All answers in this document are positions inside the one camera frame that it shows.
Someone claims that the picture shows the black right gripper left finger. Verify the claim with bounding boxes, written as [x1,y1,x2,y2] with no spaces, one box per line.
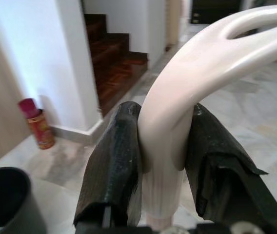
[73,101,144,227]

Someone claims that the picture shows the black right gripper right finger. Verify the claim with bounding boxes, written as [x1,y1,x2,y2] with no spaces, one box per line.
[185,103,277,224]

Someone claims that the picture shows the red spray can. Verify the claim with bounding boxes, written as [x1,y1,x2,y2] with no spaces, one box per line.
[18,98,56,150]

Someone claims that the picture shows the dark wooden staircase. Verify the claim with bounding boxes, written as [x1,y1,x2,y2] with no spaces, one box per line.
[83,13,151,117]

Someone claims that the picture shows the grey black robot right leg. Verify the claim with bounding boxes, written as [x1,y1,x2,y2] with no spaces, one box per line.
[0,167,47,234]

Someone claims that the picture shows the beige wooden door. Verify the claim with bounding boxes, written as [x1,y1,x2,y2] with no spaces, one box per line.
[164,0,178,47]

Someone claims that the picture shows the dark wooden cabinet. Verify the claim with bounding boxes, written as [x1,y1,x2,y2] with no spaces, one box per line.
[189,0,242,25]

